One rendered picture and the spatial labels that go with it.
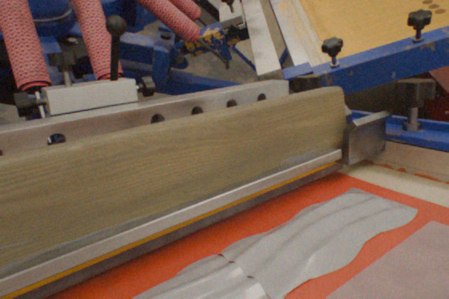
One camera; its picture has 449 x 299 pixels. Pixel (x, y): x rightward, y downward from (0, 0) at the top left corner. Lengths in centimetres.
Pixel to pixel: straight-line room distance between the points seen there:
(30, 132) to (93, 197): 23
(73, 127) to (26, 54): 21
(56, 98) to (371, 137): 41
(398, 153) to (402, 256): 17
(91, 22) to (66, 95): 22
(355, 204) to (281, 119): 11
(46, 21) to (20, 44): 29
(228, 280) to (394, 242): 14
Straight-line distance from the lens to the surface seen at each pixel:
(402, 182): 42
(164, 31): 99
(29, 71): 64
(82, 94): 53
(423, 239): 32
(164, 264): 29
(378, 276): 27
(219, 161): 29
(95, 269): 28
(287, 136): 33
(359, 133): 40
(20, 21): 68
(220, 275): 26
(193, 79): 102
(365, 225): 31
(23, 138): 47
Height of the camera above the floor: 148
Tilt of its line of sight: 40 degrees down
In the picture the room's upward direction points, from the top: 18 degrees clockwise
